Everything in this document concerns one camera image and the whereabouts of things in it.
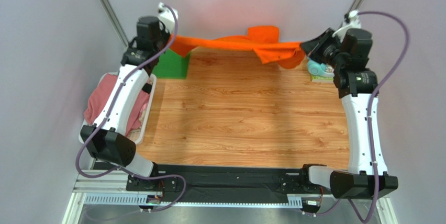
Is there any orange t shirt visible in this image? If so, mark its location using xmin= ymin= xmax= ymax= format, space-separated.
xmin=170 ymin=26 xmax=306 ymax=69

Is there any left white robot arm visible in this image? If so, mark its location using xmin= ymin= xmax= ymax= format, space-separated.
xmin=80 ymin=15 xmax=178 ymax=178

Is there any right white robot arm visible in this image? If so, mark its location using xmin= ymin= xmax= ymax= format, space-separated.
xmin=301 ymin=28 xmax=399 ymax=199

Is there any colourful book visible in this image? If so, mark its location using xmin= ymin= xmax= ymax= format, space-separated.
xmin=310 ymin=74 xmax=334 ymax=83

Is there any green cutting mat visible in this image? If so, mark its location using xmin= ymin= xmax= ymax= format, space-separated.
xmin=152 ymin=49 xmax=190 ymax=80

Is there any black t shirt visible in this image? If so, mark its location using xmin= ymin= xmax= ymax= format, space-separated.
xmin=141 ymin=78 xmax=153 ymax=94

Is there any pink t shirt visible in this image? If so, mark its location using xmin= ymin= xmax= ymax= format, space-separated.
xmin=87 ymin=76 xmax=146 ymax=132

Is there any white plastic basket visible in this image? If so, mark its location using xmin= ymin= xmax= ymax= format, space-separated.
xmin=83 ymin=72 xmax=157 ymax=145

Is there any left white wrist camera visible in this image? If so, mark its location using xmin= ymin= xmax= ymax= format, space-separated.
xmin=158 ymin=2 xmax=178 ymax=33

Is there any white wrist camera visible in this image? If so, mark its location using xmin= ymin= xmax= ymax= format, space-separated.
xmin=158 ymin=2 xmax=178 ymax=33
xmin=332 ymin=10 xmax=362 ymax=42

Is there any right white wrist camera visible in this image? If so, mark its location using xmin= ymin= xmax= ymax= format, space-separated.
xmin=332 ymin=10 xmax=362 ymax=42

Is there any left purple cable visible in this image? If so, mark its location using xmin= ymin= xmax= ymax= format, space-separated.
xmin=75 ymin=4 xmax=187 ymax=214

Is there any purple cable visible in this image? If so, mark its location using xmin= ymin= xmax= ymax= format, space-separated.
xmin=301 ymin=10 xmax=411 ymax=224
xmin=75 ymin=4 xmax=187 ymax=214

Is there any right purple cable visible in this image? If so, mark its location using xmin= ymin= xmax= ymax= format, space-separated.
xmin=301 ymin=10 xmax=411 ymax=224

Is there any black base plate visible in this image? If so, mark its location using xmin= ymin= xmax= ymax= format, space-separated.
xmin=92 ymin=161 xmax=333 ymax=204

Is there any aluminium frame rail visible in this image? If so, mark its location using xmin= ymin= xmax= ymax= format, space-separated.
xmin=63 ymin=163 xmax=397 ymax=223

